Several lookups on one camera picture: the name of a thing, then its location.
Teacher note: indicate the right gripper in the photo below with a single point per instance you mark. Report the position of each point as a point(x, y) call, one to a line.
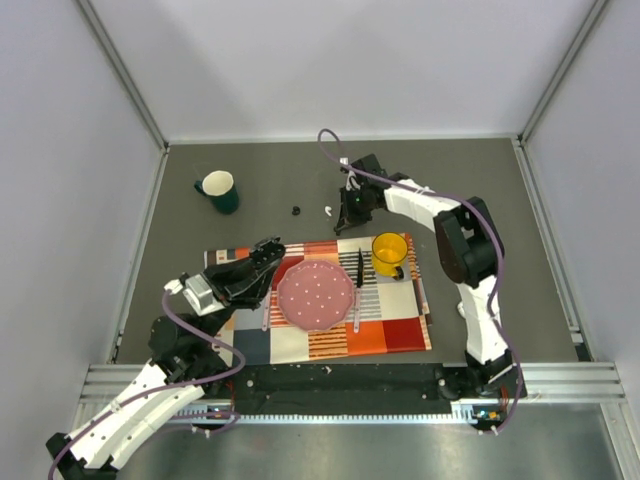
point(347, 217)

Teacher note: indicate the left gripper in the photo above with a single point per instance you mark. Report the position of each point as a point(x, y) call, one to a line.
point(240, 283)

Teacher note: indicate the black earbud charging case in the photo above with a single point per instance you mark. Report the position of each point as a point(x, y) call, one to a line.
point(267, 251)

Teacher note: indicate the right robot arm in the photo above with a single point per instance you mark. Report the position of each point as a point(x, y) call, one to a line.
point(471, 255)

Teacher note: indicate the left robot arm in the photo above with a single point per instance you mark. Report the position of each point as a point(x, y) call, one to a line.
point(188, 362)

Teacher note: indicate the yellow enamel mug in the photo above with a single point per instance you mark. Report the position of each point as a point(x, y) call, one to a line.
point(389, 252)

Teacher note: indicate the black knife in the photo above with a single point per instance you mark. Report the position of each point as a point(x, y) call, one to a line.
point(360, 270)

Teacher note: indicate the pink dotted plate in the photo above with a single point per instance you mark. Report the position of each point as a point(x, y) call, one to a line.
point(315, 295)

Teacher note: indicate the dark green mug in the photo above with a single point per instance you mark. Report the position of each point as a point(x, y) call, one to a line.
point(219, 188)

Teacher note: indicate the colourful patchwork placemat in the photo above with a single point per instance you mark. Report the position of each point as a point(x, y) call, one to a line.
point(394, 314)

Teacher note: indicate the pink handled fork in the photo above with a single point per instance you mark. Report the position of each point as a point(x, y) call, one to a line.
point(266, 313)

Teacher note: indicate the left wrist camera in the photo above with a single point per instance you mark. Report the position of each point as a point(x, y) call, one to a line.
point(200, 296)

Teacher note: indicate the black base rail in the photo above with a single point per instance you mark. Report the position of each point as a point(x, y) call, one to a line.
point(339, 389)

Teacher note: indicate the grey cable duct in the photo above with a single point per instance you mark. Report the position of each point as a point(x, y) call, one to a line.
point(457, 414)

